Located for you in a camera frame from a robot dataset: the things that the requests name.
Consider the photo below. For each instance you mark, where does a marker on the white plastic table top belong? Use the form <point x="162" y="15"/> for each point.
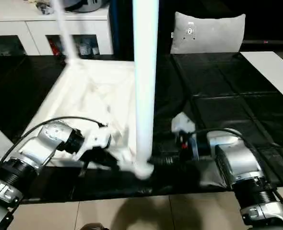
<point x="84" y="96"/>

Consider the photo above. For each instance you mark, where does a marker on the black work mat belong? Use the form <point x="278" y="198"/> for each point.
<point x="228" y="105"/>

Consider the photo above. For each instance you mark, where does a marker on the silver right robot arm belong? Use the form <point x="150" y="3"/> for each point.
<point x="237" y="163"/>

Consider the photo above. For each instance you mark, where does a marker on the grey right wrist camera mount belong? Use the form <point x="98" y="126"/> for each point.
<point x="182" y="123"/>

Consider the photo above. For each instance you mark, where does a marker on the small red bottle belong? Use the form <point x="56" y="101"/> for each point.
<point x="55" y="48"/>

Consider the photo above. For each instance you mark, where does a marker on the dark grey helmet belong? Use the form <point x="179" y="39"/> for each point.
<point x="86" y="4"/>

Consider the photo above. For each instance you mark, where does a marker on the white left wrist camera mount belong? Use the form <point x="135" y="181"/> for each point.
<point x="97" y="140"/>

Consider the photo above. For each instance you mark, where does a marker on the white cabinet with glass doors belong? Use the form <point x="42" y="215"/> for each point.
<point x="17" y="26"/>

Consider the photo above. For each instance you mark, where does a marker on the dark clutter pile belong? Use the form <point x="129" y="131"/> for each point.
<point x="43" y="6"/>

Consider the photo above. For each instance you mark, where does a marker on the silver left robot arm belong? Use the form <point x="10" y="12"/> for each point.
<point x="36" y="148"/>

